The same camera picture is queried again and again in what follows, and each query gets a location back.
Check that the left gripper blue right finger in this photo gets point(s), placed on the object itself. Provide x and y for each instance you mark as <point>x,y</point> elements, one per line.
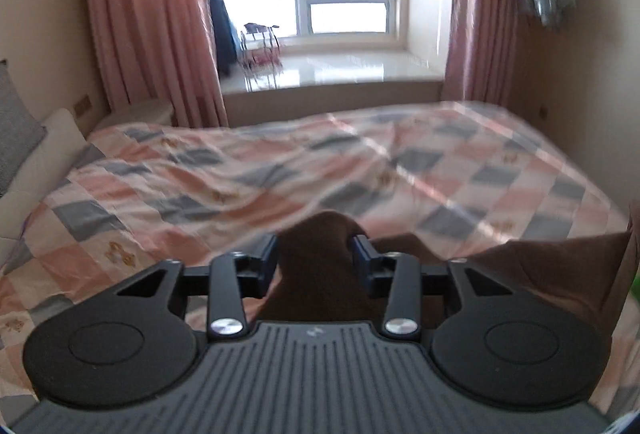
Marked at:
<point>394,277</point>

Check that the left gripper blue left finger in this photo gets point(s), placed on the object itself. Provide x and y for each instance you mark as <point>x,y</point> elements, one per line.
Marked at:
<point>234,276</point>

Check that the brown garment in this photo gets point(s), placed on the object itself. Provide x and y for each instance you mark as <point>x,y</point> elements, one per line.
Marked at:
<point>589,277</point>

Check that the checkered pink grey quilt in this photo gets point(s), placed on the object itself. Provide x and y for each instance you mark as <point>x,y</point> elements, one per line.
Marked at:
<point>463,177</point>

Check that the metal rack on windowsill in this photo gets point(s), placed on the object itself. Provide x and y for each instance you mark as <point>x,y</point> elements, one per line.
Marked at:
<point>259,47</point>

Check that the dark blue bag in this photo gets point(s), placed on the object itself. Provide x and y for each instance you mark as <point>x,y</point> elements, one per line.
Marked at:
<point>226,38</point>

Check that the pink curtain left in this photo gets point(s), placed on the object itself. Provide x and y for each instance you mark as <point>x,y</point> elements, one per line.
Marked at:
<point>149,49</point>

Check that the pink curtain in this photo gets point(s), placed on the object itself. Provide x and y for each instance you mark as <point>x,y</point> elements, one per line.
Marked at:
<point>482,49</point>
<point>149,49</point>

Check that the grey plaid pillow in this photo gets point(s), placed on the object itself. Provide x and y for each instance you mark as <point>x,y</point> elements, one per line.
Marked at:
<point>20,132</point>

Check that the pink curtain right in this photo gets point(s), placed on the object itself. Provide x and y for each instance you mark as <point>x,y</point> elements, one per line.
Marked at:
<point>482,49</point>

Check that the wooden wall socket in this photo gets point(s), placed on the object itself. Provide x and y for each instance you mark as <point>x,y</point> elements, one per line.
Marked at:
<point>83,106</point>

